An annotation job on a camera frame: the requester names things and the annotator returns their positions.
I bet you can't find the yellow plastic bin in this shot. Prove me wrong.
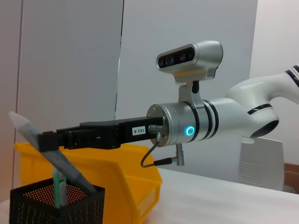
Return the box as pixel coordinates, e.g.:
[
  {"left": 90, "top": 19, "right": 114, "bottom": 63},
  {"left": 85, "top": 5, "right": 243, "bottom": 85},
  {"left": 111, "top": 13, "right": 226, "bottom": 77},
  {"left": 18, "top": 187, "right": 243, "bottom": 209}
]
[{"left": 14, "top": 142, "right": 163, "bottom": 224}]

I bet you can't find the right wrist connector cable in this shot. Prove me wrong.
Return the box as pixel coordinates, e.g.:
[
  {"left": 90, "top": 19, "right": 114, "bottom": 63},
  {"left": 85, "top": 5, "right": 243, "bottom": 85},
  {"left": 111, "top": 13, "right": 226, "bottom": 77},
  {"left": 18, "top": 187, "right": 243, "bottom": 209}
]
[{"left": 141, "top": 125, "right": 185, "bottom": 168}]

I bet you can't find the brown cardboard box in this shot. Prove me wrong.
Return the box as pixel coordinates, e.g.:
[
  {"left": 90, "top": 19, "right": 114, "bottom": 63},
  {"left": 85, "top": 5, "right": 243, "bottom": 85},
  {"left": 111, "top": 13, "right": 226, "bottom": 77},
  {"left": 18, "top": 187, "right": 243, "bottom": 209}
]
[{"left": 284, "top": 162, "right": 299, "bottom": 194}]

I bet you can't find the black mesh pen holder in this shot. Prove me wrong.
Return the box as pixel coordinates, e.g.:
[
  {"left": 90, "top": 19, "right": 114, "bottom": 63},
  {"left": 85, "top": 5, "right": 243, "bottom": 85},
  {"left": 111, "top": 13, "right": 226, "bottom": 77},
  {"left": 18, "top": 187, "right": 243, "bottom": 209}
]
[{"left": 9, "top": 177, "right": 106, "bottom": 224}]

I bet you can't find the grey marker pen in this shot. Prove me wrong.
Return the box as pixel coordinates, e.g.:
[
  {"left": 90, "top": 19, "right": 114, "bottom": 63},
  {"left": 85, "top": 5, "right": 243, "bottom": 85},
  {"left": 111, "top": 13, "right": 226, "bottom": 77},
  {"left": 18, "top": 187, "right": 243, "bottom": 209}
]
[{"left": 8, "top": 111, "right": 98, "bottom": 194}]

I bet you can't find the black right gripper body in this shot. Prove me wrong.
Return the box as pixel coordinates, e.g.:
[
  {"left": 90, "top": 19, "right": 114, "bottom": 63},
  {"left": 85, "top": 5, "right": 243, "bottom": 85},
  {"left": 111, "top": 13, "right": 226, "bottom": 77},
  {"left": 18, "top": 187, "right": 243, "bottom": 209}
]
[{"left": 79, "top": 116, "right": 164, "bottom": 150}]

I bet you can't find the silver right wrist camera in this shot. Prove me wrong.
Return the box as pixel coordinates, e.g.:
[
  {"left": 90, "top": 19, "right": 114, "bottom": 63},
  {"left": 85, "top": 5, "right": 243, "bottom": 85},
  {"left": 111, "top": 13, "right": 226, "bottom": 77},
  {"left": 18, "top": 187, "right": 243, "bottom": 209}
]
[{"left": 156, "top": 41, "right": 224, "bottom": 109}]

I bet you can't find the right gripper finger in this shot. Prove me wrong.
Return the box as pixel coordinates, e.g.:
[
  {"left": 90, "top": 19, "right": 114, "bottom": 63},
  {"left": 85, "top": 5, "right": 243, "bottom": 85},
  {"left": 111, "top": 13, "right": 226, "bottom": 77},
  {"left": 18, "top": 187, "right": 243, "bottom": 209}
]
[{"left": 38, "top": 126, "right": 82, "bottom": 152}]

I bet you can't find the white stand column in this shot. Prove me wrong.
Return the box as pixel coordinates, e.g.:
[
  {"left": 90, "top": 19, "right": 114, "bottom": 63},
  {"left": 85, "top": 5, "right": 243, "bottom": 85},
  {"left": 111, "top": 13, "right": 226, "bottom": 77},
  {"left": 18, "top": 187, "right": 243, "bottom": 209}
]
[{"left": 238, "top": 137, "right": 285, "bottom": 192}]

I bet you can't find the green utility knife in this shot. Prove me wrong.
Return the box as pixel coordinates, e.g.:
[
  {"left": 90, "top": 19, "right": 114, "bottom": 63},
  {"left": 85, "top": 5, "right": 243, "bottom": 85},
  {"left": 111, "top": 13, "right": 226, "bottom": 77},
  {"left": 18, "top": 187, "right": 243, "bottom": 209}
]
[{"left": 52, "top": 171, "right": 67, "bottom": 210}]

